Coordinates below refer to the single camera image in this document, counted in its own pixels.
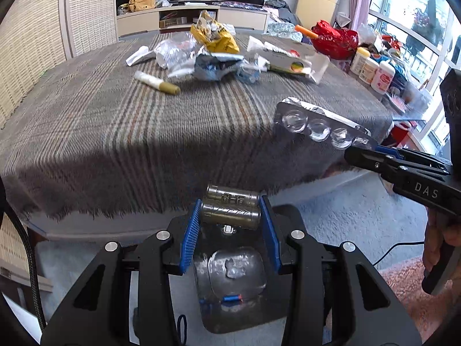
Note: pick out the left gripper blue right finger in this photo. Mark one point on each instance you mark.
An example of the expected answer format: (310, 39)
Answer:
(269, 233)

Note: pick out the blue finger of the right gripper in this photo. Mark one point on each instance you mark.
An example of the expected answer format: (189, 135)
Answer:
(389, 151)
(369, 159)

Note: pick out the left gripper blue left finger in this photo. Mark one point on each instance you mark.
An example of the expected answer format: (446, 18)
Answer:
(190, 238)

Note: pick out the silver blister pack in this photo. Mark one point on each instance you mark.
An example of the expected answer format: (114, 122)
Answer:
(320, 125)

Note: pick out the white paper medicine box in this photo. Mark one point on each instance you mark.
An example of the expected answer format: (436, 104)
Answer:
(311, 66)

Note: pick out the white and gold tube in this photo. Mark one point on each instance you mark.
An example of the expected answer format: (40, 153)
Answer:
(157, 83)

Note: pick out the white green snack wrapper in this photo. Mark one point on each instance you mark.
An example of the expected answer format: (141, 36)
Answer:
(208, 66)

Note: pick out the white paper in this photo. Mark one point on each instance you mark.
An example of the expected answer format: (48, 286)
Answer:
(141, 55)

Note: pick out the yellow snack bag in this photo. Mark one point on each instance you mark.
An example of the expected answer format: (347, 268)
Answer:
(213, 35)

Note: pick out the clear plastic bag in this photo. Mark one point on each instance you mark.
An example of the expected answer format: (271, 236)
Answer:
(237, 271)

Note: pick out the blue marker cap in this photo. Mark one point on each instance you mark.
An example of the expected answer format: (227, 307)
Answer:
(235, 298)

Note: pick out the clear plastic wrapper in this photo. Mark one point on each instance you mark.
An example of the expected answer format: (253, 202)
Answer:
(178, 48)

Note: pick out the black trash bin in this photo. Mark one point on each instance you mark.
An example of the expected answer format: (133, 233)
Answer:
(296, 292)

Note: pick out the person's right hand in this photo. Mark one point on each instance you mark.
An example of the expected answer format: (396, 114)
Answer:
(438, 231)

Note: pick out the white bottle pink label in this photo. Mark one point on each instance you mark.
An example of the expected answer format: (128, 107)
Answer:
(383, 77)

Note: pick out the yellow cap white bottle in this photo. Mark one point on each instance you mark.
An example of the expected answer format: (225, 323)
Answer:
(362, 54)

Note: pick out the red basket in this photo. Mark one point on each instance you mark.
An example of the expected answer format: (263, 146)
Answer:
(337, 43)

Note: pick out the pink fluffy rug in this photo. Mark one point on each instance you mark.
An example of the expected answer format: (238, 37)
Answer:
(426, 311)

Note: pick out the grey plaid tablecloth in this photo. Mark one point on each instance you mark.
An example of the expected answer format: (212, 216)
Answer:
(89, 138)

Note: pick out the orange stick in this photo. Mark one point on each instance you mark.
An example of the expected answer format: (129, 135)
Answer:
(306, 32)

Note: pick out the floral cloth bundle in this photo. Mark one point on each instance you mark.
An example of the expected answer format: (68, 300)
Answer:
(284, 30)

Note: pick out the beige TV cabinet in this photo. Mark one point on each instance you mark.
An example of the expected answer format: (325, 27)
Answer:
(182, 17)

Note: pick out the woven bamboo screen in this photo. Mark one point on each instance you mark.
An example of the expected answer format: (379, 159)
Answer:
(37, 35)

